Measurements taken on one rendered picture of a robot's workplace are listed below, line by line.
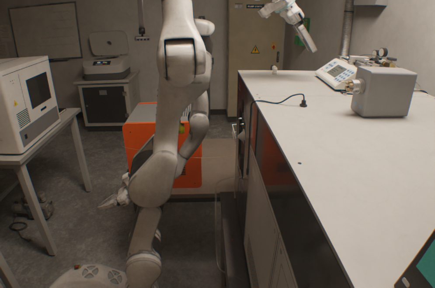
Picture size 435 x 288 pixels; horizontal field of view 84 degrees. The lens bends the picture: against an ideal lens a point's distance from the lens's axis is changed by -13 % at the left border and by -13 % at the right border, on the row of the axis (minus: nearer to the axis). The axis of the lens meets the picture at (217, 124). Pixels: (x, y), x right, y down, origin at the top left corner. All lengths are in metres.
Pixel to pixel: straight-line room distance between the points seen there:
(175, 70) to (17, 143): 1.48
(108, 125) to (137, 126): 2.84
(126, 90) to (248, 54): 1.86
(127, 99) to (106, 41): 1.00
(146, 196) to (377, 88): 0.79
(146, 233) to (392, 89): 0.99
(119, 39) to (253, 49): 2.04
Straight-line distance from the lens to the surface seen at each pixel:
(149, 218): 1.11
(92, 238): 2.53
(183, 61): 0.63
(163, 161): 0.91
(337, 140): 0.62
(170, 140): 0.93
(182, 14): 0.67
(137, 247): 1.23
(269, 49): 4.19
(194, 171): 1.60
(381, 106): 0.79
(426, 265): 0.31
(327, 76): 1.10
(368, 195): 0.46
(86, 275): 1.79
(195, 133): 1.19
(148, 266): 1.24
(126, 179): 1.34
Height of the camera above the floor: 1.69
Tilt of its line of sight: 23 degrees down
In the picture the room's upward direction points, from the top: straight up
